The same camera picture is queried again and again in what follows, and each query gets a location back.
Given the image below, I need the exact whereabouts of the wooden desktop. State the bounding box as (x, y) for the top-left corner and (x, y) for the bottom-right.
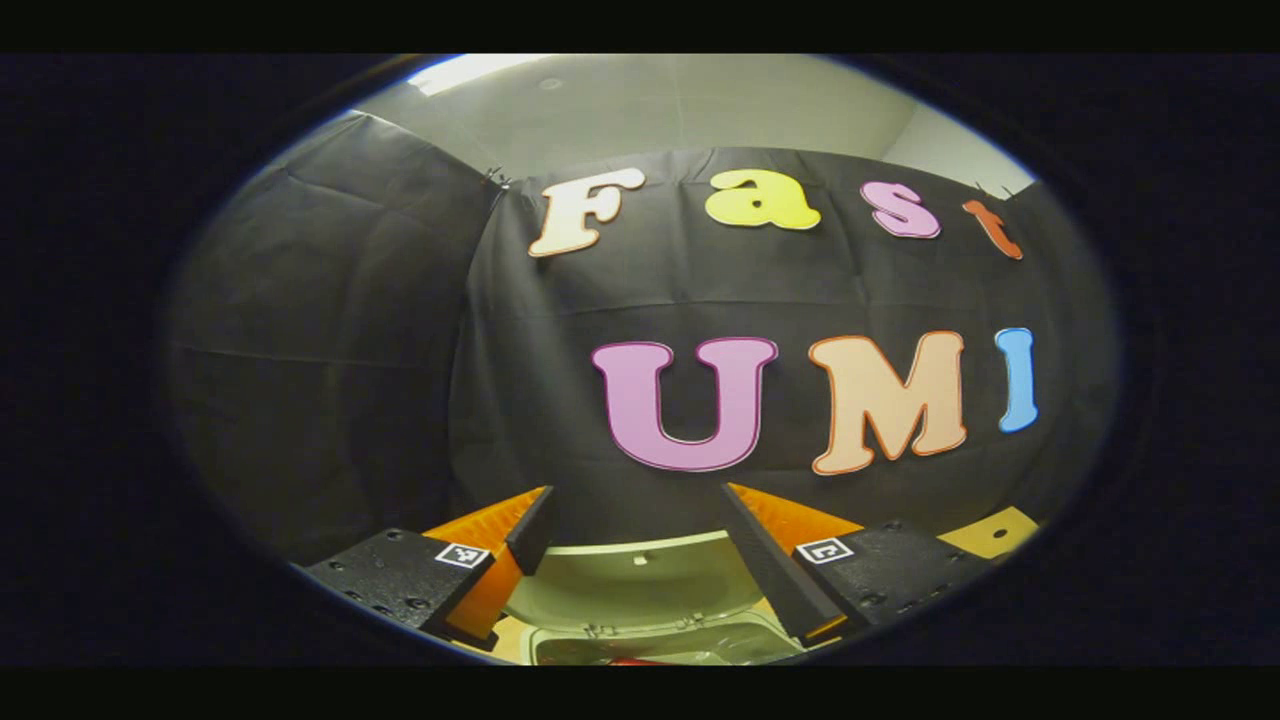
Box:
(455, 505), (1041, 666)

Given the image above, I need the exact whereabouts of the black backdrop cloth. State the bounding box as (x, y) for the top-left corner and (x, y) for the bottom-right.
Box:
(165, 110), (1121, 571)

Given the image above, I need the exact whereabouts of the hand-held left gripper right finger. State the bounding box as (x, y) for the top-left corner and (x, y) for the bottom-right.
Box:
(720, 482), (996, 648)

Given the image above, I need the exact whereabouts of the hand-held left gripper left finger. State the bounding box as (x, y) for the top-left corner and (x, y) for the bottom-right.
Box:
(303, 486), (557, 653)

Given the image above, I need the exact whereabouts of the pale green desktop garbage bin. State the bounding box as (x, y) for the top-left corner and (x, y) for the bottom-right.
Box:
(503, 530), (806, 666)

